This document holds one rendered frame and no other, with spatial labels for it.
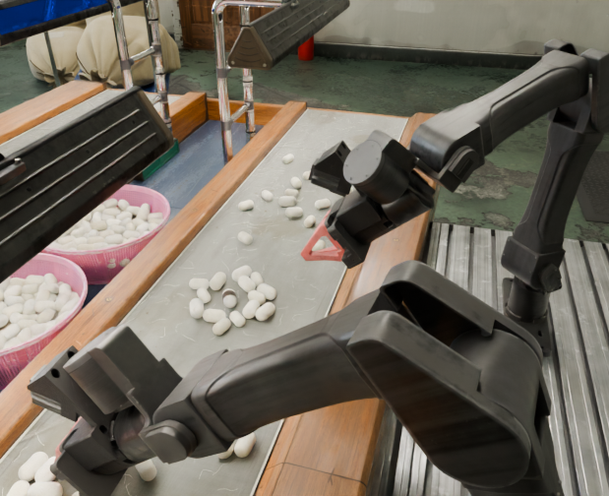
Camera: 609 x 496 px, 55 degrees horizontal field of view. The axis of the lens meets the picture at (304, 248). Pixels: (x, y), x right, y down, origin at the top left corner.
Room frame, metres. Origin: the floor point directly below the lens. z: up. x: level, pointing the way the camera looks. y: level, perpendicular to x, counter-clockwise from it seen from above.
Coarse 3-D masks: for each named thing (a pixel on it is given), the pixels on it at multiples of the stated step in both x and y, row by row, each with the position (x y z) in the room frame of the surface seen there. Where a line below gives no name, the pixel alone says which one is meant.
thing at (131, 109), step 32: (128, 96) 0.64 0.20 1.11; (64, 128) 0.53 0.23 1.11; (96, 128) 0.57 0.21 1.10; (128, 128) 0.60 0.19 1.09; (160, 128) 0.65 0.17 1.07; (0, 160) 0.45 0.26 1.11; (32, 160) 0.48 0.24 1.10; (64, 160) 0.50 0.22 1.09; (96, 160) 0.53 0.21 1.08; (128, 160) 0.57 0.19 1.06; (0, 192) 0.43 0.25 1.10; (32, 192) 0.45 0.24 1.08; (64, 192) 0.48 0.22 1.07; (96, 192) 0.51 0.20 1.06; (0, 224) 0.41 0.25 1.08; (32, 224) 0.43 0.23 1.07; (64, 224) 0.45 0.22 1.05; (0, 256) 0.38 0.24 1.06; (32, 256) 0.41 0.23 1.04
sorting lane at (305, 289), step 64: (320, 128) 1.52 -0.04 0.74; (384, 128) 1.52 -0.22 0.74; (256, 192) 1.13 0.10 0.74; (320, 192) 1.13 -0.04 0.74; (192, 256) 0.88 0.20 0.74; (256, 256) 0.88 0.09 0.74; (128, 320) 0.70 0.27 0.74; (192, 320) 0.70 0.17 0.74; (256, 320) 0.70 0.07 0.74; (256, 448) 0.46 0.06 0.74
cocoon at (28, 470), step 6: (36, 456) 0.43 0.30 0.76; (42, 456) 0.43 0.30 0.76; (30, 462) 0.42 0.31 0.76; (36, 462) 0.42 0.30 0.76; (42, 462) 0.43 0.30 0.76; (24, 468) 0.41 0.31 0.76; (30, 468) 0.42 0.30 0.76; (36, 468) 0.42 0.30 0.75; (24, 474) 0.41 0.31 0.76; (30, 474) 0.41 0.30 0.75
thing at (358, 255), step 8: (384, 216) 0.64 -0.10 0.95; (336, 224) 0.65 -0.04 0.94; (376, 224) 0.65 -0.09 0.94; (384, 224) 0.65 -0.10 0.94; (392, 224) 0.65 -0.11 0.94; (336, 232) 0.64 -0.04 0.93; (344, 232) 0.65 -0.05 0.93; (360, 232) 0.65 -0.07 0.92; (368, 232) 0.65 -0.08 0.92; (376, 232) 0.65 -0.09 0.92; (384, 232) 0.65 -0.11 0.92; (344, 240) 0.64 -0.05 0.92; (352, 240) 0.65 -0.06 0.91; (360, 240) 0.66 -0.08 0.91; (368, 240) 0.66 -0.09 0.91; (352, 248) 0.63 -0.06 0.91; (360, 248) 0.65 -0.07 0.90; (368, 248) 0.66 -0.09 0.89; (352, 256) 0.63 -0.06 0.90; (360, 256) 0.63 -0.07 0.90
